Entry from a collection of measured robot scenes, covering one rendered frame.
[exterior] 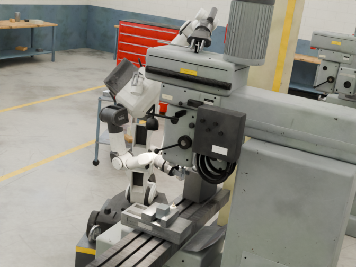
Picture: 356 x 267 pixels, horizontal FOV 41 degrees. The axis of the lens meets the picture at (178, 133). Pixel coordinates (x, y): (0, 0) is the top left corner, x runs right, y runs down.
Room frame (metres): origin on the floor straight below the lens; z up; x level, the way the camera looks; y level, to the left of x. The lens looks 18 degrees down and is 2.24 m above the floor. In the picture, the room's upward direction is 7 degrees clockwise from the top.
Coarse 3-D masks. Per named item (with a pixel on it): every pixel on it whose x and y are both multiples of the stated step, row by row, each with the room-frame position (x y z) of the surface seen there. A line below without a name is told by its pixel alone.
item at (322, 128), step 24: (240, 96) 2.16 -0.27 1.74; (264, 96) 2.16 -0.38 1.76; (288, 96) 2.22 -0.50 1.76; (264, 120) 2.11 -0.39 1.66; (288, 120) 2.06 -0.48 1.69; (312, 120) 2.02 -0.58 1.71; (336, 120) 1.98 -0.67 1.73; (288, 144) 2.05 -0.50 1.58; (312, 144) 2.01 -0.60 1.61; (336, 144) 1.96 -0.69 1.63
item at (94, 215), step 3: (93, 210) 3.03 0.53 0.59; (93, 213) 2.98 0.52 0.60; (96, 213) 2.98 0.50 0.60; (90, 216) 2.95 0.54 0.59; (93, 216) 2.96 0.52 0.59; (96, 216) 2.97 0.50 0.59; (90, 219) 2.93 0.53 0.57; (93, 219) 2.94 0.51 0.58; (96, 219) 3.04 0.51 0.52; (87, 222) 2.92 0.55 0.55; (90, 222) 2.92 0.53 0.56; (93, 222) 2.92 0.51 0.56; (87, 225) 2.91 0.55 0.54; (87, 228) 2.90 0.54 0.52; (90, 228) 2.90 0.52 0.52; (87, 231) 2.90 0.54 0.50; (87, 234) 2.91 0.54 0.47; (87, 237) 2.93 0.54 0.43
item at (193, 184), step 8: (192, 168) 2.67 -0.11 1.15; (200, 168) 2.70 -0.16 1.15; (192, 176) 2.63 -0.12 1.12; (184, 184) 2.66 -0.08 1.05; (192, 184) 2.63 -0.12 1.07; (200, 184) 2.60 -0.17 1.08; (208, 184) 2.68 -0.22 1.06; (216, 184) 2.77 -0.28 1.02; (184, 192) 2.65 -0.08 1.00; (192, 192) 2.63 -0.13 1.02; (200, 192) 2.60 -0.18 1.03; (208, 192) 2.69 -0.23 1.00; (192, 200) 2.62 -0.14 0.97; (200, 200) 2.61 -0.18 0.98
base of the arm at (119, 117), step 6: (102, 108) 2.75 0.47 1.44; (114, 108) 2.76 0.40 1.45; (120, 108) 2.71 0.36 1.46; (126, 108) 2.71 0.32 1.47; (114, 114) 2.64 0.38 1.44; (120, 114) 2.67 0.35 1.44; (126, 114) 2.70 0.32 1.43; (114, 120) 2.64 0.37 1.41; (120, 120) 2.67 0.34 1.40; (126, 120) 2.70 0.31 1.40
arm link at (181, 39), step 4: (188, 20) 2.80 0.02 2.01; (184, 24) 2.77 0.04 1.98; (188, 24) 2.78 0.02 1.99; (180, 28) 2.79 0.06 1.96; (184, 28) 2.77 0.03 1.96; (180, 32) 2.82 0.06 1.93; (180, 36) 2.82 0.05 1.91; (184, 36) 2.81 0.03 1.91; (176, 40) 2.82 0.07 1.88; (180, 40) 2.81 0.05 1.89; (184, 40) 2.81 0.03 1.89; (168, 44) 2.87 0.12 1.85; (180, 44) 2.82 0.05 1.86; (184, 44) 2.82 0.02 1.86; (188, 44) 2.83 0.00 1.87
